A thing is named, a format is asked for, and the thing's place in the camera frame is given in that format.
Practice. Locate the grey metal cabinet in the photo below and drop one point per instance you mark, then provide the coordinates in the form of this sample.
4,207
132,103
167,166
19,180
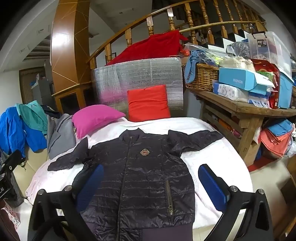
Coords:
44,90

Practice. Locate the clear plastic storage box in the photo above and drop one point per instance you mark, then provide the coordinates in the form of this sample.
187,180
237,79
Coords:
275,48

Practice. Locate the cream knitted cloth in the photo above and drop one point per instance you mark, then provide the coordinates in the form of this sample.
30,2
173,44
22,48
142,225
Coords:
235,62

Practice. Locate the grey garment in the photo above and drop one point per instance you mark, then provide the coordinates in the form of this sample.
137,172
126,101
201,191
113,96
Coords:
61,136

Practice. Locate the patterned white red box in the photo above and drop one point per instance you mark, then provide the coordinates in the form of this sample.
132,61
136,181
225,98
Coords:
10,215

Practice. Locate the dotted plastic bag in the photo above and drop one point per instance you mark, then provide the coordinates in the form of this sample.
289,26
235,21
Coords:
239,48

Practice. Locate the red printed bag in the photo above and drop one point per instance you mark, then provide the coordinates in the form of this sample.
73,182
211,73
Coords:
268,67

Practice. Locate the wooden cabinet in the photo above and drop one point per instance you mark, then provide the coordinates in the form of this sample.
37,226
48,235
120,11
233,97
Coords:
69,89

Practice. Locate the light blue cloth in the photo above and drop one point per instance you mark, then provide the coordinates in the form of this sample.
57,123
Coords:
192,62

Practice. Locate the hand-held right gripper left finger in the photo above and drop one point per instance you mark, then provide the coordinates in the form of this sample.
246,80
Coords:
90,185

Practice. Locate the silver foil insulation board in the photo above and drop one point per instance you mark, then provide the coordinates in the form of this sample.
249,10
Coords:
143,74

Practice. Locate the beige sofa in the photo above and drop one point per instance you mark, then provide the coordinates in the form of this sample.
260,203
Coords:
34,166

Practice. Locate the white blue tissue pack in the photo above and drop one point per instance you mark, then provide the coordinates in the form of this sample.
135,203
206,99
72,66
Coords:
229,91
260,100

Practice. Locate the blue plastic bin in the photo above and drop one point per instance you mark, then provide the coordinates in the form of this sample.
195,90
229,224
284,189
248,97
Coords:
285,90

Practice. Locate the large red cloth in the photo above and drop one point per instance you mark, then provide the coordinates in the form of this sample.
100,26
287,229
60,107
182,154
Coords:
152,48

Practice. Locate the teal jacket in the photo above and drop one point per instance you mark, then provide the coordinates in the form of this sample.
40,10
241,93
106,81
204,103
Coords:
34,115

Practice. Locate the wooden stair railing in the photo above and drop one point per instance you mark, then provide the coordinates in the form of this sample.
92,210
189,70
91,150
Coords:
171,23

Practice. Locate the wooden pillar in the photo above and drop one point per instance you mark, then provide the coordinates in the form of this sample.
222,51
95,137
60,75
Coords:
67,46

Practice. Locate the wooden table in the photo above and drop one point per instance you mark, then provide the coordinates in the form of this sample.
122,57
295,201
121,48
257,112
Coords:
231,104

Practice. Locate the red floor mat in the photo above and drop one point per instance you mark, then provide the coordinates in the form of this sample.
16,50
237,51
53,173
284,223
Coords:
259,164

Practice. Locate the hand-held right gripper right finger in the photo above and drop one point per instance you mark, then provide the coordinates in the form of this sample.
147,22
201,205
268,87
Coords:
212,187

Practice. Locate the pink pillow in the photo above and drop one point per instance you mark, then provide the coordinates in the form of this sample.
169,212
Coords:
97,118

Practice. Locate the white blanket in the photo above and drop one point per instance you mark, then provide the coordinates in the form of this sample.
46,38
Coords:
208,153

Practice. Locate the blue jacket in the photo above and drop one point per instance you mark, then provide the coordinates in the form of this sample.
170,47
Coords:
13,129

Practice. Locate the black puffer jacket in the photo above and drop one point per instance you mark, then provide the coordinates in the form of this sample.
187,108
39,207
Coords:
138,180

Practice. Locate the pile of folded clothes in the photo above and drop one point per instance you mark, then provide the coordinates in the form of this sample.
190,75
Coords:
275,141

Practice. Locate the light blue cardboard box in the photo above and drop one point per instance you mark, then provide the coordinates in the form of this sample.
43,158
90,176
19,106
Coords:
233,78

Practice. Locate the wicker basket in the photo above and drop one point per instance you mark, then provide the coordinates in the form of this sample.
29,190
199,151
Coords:
203,76

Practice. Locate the red pillow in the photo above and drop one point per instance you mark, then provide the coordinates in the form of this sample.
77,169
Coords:
148,102

